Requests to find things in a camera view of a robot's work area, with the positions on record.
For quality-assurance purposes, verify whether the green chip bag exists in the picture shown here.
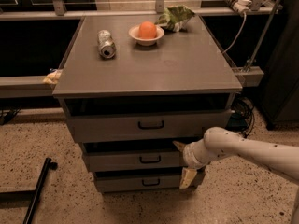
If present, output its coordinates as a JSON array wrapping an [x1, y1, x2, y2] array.
[[155, 5, 195, 32]]

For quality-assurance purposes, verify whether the black cable bundle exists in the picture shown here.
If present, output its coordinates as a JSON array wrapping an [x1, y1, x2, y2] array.
[[227, 96, 256, 138]]

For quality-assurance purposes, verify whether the white power cable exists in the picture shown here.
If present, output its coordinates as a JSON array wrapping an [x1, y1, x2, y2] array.
[[221, 12, 248, 55]]

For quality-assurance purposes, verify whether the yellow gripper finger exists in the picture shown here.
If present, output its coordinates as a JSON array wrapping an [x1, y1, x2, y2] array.
[[173, 141, 186, 151], [179, 167, 197, 189]]

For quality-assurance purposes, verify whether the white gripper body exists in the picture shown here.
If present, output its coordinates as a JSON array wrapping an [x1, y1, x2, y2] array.
[[183, 139, 219, 169]]

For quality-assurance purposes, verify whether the black metal floor bar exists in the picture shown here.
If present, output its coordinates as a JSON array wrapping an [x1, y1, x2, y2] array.
[[22, 158, 58, 224]]

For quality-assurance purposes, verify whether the small beige bowl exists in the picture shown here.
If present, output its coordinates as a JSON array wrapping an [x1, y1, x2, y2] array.
[[129, 25, 164, 47]]

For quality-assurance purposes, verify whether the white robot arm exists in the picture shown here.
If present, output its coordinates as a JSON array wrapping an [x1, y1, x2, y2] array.
[[174, 127, 299, 189]]

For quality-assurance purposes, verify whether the orange fruit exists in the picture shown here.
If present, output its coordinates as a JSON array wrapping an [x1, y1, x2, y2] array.
[[138, 21, 157, 39]]

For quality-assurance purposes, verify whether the grey metal rail frame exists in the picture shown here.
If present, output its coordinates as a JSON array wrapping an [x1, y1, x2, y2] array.
[[0, 66, 264, 99]]

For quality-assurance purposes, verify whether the crushed silver soda can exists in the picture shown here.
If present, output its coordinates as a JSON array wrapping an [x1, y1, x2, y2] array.
[[97, 30, 116, 59]]

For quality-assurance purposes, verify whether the grey drawer cabinet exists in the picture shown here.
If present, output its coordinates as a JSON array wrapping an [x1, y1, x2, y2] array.
[[53, 15, 242, 180]]

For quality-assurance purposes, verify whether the grey drawer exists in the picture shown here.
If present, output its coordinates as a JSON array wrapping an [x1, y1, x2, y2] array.
[[82, 148, 185, 172], [93, 171, 206, 194], [66, 109, 232, 143]]

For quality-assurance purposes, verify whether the white plug adapter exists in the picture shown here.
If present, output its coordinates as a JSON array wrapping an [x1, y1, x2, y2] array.
[[224, 0, 249, 17]]

